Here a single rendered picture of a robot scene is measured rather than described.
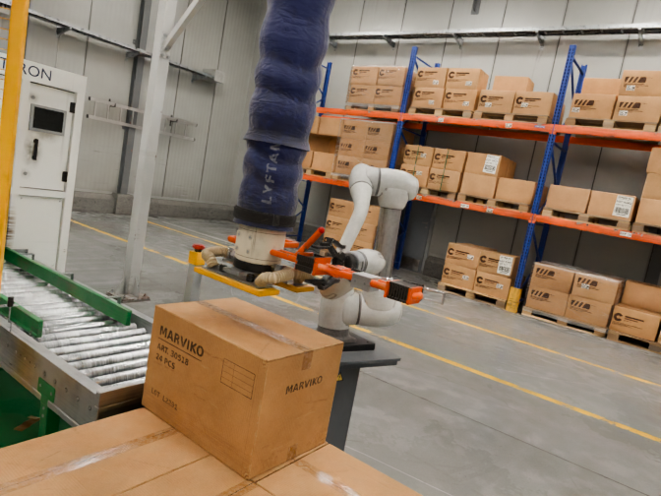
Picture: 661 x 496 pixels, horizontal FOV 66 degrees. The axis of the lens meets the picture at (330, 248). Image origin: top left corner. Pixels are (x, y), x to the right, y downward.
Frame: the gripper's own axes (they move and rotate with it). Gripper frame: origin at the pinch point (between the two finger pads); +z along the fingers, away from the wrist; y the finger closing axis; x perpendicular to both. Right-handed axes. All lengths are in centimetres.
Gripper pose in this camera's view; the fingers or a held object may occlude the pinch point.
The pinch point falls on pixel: (314, 264)
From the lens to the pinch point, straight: 167.8
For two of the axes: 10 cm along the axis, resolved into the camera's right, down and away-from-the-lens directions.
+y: -1.8, 9.8, 1.3
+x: -7.9, -2.2, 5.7
